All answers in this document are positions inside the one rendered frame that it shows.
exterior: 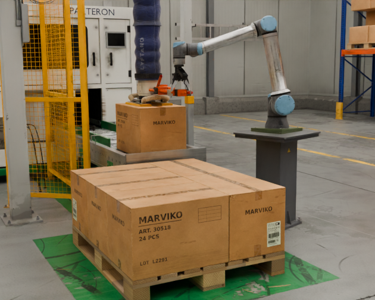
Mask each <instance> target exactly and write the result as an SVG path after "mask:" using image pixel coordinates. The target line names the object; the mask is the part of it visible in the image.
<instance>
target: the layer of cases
mask: <svg viewBox="0 0 375 300"><path fill-rule="evenodd" d="M70 178H71V204H72V219H73V225H74V226H75V227H76V228H77V229H79V230H80V231H81V232H82V233H83V234H84V235H85V236H86V237H87V238H88V239H89V240H90V241H91V242H92V243H93V244H94V245H95V246H96V247H97V248H98V249H99V250H100V251H101V252H103V253H104V254H105V255H106V256H107V257H108V258H109V259H110V260H111V261H112V262H113V263H114V264H115V265H116V266H117V267H118V268H119V269H120V270H121V271H122V272H123V273H124V274H126V275H127V276H128V277H129V278H130V279H131V280H132V281H136V280H142V279H147V278H151V277H157V276H162V275H166V274H171V273H177V272H181V271H186V270H192V269H196V268H201V267H207V266H211V265H216V264H221V263H227V262H231V261H236V260H242V259H245V258H251V257H257V256H260V255H266V254H272V253H275V252H281V251H284V250H285V197H286V188H285V187H283V186H279V185H276V184H274V183H270V182H266V181H264V180H261V179H257V178H254V177H251V176H247V175H245V174H242V173H238V172H235V171H232V170H229V169H226V168H223V167H219V166H217V165H213V164H210V163H207V162H203V161H200V160H197V159H194V158H190V159H183V160H171V161H159V162H149V163H140V164H128V165H117V166H109V167H98V168H86V169H79V170H70Z"/></svg>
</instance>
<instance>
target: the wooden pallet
mask: <svg viewBox="0 0 375 300"><path fill-rule="evenodd" d="M72 228H73V243H74V244H75V246H76V247H77V248H78V249H79V250H80V251H81V252H82V253H83V254H84V255H85V257H86V258H87V259H88V260H89V261H90V262H91V263H92V264H93V265H94V266H95V267H96V268H97V269H98V270H99V271H100V272H101V273H102V274H103V276H104V277H105V278H106V279H107V280H108V281H109V282H110V283H111V284H112V285H113V286H114V287H115V288H116V289H117V290H118V291H119V292H120V293H121V295H122V296H123V297H124V298H125V299H126V300H150V286H152V285H158V284H161V283H167V282H172V281H175V280H181V279H188V280H189V281H190V282H192V283H193V284H194V285H195V286H197V287H198V288H200V289H201V290H202V291H207V290H212V289H216V288H222V287H225V270H230V269H233V268H238V267H244V266H247V265H253V266H254V267H256V268H258V269H260V270H262V271H263V272H265V273H267V274H269V275H270V276H275V275H278V274H283V273H285V251H281V252H275V253H272V254H266V255H260V256H257V257H251V258H245V259H242V260H236V261H231V262H225V263H221V264H216V265H211V266H207V267H201V268H196V269H192V270H186V271H181V272H177V273H171V274H166V275H162V276H157V277H151V278H147V279H142V280H136V281H132V280H131V279H130V278H129V277H128V276H127V275H126V274H124V273H123V272H122V271H121V270H120V269H119V268H118V267H117V266H116V265H115V264H114V263H113V262H112V261H111V260H110V259H109V258H108V257H107V256H106V255H105V254H104V253H103V252H101V251H100V250H99V249H98V248H97V247H96V246H95V245H94V244H93V243H92V242H91V241H90V240H89V239H88V238H87V237H86V236H85V235H84V234H83V233H82V232H81V231H80V230H79V229H77V228H76V227H75V226H74V225H73V224H72Z"/></svg>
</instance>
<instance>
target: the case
mask: <svg viewBox="0 0 375 300"><path fill-rule="evenodd" d="M115 113H116V135H117V149H119V150H121V151H124V152H126V153H128V154H134V153H142V152H155V151H169V150H176V149H186V106H181V105H174V104H173V105H165V106H161V105H154V104H152V106H151V107H138V106H134V105H127V104H126V103H120V104H115Z"/></svg>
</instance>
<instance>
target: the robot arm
mask: <svg viewBox="0 0 375 300"><path fill-rule="evenodd" d="M276 27H277V21H276V19H275V18H274V17H273V16H270V15H268V16H265V17H263V18H262V19H260V20H258V21H255V22H253V23H251V25H250V26H247V27H244V28H242V29H239V30H235V31H233V32H230V33H227V34H225V35H221V36H218V37H215V38H212V39H209V40H206V41H204V42H200V43H185V42H174V43H173V64H175V65H174V67H175V73H172V81H173V82H172V84H171V85H170V87H171V92H172V91H173V89H174V87H175V85H176V84H177V80H178V82H179V81H182V82H184V85H185V86H186V87H187V89H188V90H190V86H189V80H188V74H187V73H186V72H185V71H184V69H183V68H182V67H184V64H185V55H189V56H191V57H197V56H198V55H202V54H204V53H206V52H210V51H213V50H215V49H218V48H221V47H224V46H227V45H230V44H232V43H235V42H238V41H241V40H244V39H247V38H250V37H253V36H255V37H259V36H262V39H263V42H264V49H265V55H266V59H267V65H268V70H269V75H270V80H271V87H272V90H273V91H272V93H270V94H268V98H267V99H268V105H267V121H266V124H265V128H266V129H279V128H282V129H288V128H289V123H288V120H287V115H288V114H290V113H291V112H292V111H293V110H294V107H295V101H294V100H293V98H292V97H291V92H290V90H289V89H288V88H287V86H286V79H285V73H284V69H283V63H282V57H281V53H280V46H279V41H278V37H277V28H276Z"/></svg>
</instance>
